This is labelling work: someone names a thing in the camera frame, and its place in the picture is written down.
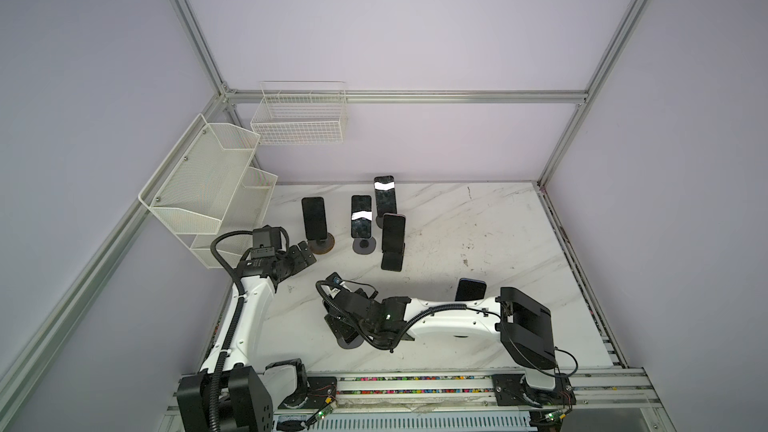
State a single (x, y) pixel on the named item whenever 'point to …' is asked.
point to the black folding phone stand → (392, 256)
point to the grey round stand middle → (364, 246)
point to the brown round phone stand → (322, 246)
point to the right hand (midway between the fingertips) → (332, 311)
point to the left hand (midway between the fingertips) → (296, 263)
